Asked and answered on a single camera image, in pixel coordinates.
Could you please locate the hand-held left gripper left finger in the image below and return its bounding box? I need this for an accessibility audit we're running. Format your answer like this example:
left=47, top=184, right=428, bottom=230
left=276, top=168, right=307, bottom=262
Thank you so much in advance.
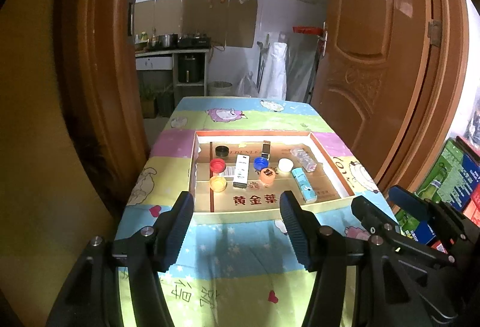
left=46, top=191, right=195, bottom=327

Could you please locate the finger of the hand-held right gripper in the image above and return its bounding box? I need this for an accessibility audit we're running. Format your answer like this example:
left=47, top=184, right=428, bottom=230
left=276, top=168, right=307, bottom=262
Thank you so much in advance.
left=351, top=195, right=457, bottom=271
left=388, top=185, right=480, bottom=256

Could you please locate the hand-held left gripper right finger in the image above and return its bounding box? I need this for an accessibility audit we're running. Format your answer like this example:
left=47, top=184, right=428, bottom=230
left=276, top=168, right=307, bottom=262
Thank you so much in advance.
left=279, top=190, right=436, bottom=327

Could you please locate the shallow cream cardboard tray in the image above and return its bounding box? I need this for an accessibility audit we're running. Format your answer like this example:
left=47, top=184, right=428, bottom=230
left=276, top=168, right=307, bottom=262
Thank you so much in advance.
left=188, top=130, right=357, bottom=226

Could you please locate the orange bottle cap with label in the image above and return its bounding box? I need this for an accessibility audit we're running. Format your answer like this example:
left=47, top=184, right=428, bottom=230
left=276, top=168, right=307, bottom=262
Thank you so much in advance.
left=259, top=169, right=277, bottom=187

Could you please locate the yellow-orange bottle cap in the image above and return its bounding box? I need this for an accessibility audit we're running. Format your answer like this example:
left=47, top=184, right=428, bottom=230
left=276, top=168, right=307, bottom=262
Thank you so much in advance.
left=209, top=176, right=228, bottom=193

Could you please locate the clear plastic bottle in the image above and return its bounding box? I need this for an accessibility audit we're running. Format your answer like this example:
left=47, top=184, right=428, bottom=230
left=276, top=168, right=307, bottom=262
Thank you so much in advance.
left=290, top=148, right=319, bottom=172

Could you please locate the white rectangular box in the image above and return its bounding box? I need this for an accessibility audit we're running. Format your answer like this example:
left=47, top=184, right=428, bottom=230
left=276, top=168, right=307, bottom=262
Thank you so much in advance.
left=232, top=154, right=251, bottom=189

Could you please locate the green printed carton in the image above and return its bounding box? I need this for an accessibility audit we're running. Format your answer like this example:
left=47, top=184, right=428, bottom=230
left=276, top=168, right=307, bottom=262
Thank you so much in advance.
left=395, top=139, right=480, bottom=247

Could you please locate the colourful cartoon printed tablecloth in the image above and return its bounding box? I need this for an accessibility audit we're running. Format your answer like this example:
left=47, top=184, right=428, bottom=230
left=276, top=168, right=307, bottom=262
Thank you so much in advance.
left=114, top=96, right=400, bottom=327

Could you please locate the printed brown cardboard liner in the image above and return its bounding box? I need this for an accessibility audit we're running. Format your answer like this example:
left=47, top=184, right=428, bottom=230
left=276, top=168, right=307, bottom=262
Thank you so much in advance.
left=195, top=141, right=340, bottom=213

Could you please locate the round woven basket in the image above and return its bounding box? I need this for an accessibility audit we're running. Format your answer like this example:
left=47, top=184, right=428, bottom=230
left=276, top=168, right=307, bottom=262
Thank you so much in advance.
left=208, top=80, right=234, bottom=97

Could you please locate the white plastic bag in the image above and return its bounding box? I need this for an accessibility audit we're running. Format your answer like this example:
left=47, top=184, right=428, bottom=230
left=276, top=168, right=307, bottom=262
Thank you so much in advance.
left=235, top=74, right=259, bottom=98

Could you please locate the clear plastic sheet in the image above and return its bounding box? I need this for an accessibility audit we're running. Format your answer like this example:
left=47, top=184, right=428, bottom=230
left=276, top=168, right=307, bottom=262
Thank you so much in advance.
left=285, top=38, right=319, bottom=103

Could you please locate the white plastic roll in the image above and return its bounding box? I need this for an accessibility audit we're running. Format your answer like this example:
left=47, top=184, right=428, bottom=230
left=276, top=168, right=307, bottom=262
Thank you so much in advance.
left=260, top=42, right=289, bottom=101

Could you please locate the black air fryer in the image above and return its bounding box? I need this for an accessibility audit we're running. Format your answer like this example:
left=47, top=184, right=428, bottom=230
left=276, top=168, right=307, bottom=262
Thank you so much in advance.
left=178, top=54, right=203, bottom=84

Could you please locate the metal door hinge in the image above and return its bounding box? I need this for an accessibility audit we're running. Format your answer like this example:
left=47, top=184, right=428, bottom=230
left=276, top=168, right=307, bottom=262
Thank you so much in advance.
left=427, top=19, right=441, bottom=48

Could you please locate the white kitchen counter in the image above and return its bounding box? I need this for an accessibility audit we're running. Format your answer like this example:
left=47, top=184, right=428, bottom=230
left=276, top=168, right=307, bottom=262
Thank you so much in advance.
left=135, top=47, right=211, bottom=97

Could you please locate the black countertop stove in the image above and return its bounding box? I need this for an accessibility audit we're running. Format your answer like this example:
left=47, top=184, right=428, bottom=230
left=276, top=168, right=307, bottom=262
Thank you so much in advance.
left=177, top=35, right=210, bottom=49

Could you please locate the brown wooden door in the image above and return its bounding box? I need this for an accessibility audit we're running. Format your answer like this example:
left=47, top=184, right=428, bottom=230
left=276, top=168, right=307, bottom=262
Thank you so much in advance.
left=311, top=0, right=432, bottom=181

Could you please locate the brown wooden door frame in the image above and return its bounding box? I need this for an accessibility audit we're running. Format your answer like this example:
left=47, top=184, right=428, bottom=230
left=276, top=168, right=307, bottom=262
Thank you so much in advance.
left=56, top=0, right=469, bottom=208

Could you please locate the metal door handle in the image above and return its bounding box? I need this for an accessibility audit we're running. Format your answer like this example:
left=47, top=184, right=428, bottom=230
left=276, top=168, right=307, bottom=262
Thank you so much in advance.
left=320, top=22, right=331, bottom=58

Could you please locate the brown cardboard wall sheet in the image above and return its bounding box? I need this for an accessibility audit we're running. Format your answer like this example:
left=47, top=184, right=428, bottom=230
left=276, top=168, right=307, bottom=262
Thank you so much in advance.
left=134, top=0, right=156, bottom=36
left=228, top=0, right=259, bottom=48
left=182, top=0, right=229, bottom=39
left=155, top=0, right=183, bottom=35

